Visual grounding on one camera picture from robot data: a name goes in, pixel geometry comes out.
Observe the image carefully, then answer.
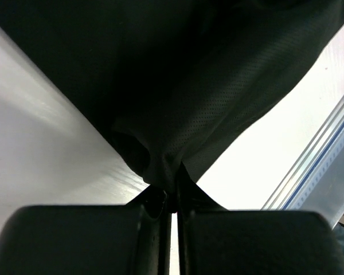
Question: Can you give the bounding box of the black t-shirt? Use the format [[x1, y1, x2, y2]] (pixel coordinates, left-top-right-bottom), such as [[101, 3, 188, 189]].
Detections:
[[0, 1, 344, 193]]

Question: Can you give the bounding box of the slotted cable duct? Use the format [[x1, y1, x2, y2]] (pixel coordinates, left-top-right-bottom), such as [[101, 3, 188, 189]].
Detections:
[[283, 128, 344, 227]]

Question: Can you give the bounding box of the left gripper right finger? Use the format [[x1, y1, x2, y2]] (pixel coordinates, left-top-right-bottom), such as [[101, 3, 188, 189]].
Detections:
[[175, 166, 344, 274]]

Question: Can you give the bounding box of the aluminium mounting rail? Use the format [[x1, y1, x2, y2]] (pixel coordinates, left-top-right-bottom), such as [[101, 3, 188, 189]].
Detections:
[[262, 95, 344, 210]]

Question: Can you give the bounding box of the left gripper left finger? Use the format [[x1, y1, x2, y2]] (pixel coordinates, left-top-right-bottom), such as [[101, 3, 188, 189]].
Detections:
[[0, 187, 171, 274]]

